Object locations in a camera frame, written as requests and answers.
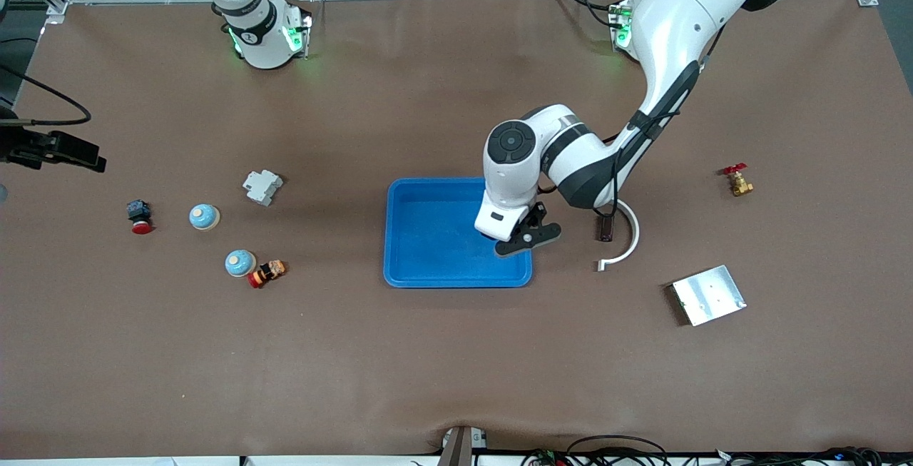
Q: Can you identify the white curved plastic bracket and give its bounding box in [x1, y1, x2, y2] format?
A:
[597, 198, 641, 272]

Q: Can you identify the brass valve red handle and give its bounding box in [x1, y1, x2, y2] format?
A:
[722, 163, 755, 197]

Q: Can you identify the red button orange yellow body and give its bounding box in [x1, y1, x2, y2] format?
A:
[247, 260, 287, 289]

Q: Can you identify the black cable bundle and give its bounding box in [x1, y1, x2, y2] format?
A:
[713, 446, 913, 466]

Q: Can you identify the white circuit breaker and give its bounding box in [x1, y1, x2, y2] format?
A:
[243, 170, 284, 207]

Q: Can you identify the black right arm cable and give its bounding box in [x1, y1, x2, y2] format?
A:
[0, 65, 93, 126]

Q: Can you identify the camera mount post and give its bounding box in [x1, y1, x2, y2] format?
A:
[437, 425, 489, 466]

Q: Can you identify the blue plastic tray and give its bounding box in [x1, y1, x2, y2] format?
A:
[383, 178, 534, 289]

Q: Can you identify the silver metal plate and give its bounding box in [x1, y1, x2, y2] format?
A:
[670, 265, 748, 327]

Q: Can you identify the blue desk bell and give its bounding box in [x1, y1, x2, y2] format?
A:
[225, 249, 257, 278]
[189, 203, 220, 232]

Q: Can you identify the red push button black body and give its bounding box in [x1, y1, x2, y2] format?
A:
[126, 199, 153, 235]

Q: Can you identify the black looped cable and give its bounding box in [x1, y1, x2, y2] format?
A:
[567, 435, 669, 466]

